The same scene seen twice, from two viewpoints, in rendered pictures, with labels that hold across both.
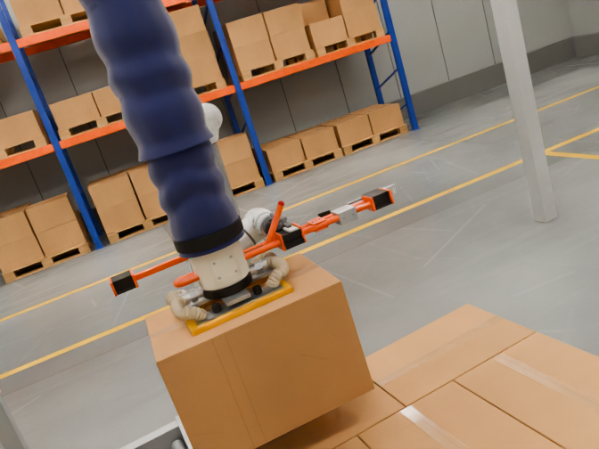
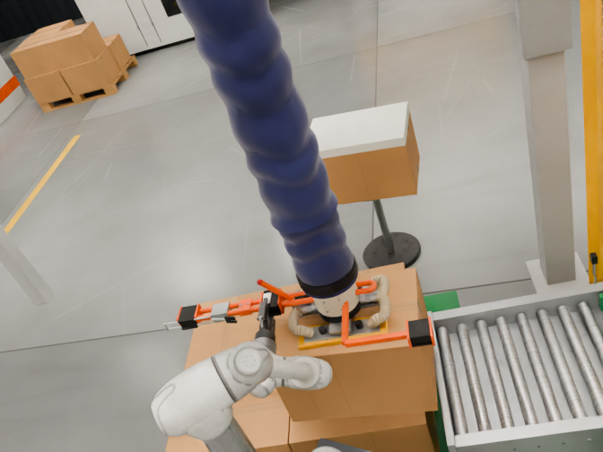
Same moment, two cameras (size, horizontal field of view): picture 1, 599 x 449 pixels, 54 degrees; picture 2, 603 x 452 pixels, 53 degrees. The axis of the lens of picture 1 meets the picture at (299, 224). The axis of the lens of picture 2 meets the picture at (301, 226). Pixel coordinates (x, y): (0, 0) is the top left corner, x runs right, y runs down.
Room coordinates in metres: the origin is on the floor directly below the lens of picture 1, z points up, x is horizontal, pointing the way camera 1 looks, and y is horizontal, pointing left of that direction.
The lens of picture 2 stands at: (3.23, 1.22, 2.76)
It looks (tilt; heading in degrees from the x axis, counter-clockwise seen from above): 36 degrees down; 214
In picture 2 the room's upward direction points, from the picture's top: 22 degrees counter-clockwise
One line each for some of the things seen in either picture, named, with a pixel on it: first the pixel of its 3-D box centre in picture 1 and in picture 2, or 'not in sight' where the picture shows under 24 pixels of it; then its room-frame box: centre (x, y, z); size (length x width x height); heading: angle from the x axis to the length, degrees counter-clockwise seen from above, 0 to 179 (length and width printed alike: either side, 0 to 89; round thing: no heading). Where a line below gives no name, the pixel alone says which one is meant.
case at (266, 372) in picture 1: (256, 352); (353, 346); (1.81, 0.27, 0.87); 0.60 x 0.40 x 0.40; 105
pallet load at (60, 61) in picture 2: not in sight; (76, 59); (-3.05, -5.65, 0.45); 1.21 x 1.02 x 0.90; 105
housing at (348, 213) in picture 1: (344, 215); (222, 312); (1.96, -0.16, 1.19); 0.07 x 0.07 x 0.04; 17
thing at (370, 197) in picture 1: (377, 200); (190, 315); (1.99, -0.29, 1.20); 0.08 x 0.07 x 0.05; 107
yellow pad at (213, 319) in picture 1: (238, 302); not in sight; (1.73, 0.26, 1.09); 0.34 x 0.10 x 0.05; 107
